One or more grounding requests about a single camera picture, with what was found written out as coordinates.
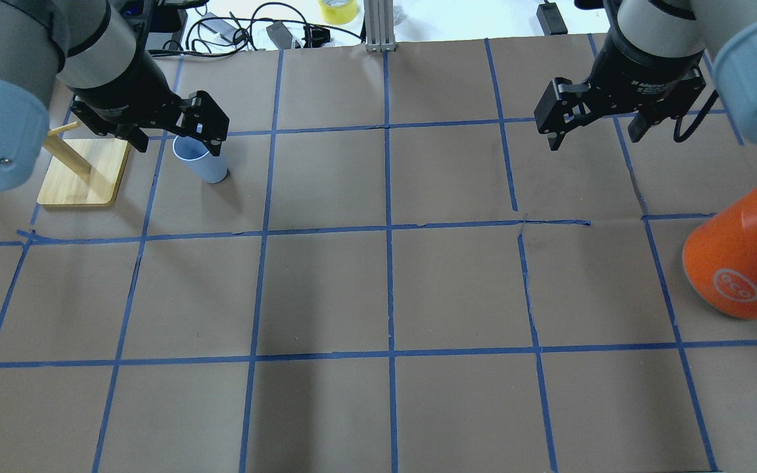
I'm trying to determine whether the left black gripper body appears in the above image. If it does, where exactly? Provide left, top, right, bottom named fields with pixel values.
left=63, top=51, right=181, bottom=135

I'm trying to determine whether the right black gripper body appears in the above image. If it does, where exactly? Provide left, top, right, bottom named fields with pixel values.
left=589, top=30, right=705, bottom=122

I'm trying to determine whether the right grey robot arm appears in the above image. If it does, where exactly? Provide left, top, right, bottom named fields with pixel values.
left=534, top=1, right=757, bottom=150

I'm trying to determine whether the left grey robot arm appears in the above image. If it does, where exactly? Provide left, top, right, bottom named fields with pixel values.
left=0, top=1, right=229, bottom=192

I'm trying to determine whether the wooden cup stand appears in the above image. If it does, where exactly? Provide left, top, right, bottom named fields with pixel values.
left=37, top=121, right=130, bottom=208

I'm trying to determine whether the small black adapter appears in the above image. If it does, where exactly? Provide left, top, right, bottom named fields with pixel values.
left=536, top=1, right=568, bottom=36

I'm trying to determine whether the yellow tape roll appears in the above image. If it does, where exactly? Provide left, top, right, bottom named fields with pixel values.
left=317, top=0, right=358, bottom=25

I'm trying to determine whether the orange can with grey lid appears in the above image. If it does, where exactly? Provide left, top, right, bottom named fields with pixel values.
left=682, top=187, right=757, bottom=320

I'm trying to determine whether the black cable bundle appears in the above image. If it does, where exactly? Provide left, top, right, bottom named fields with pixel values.
left=185, top=2, right=363, bottom=58

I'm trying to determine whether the aluminium frame post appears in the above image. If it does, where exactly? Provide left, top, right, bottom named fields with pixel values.
left=363, top=0, right=398, bottom=52

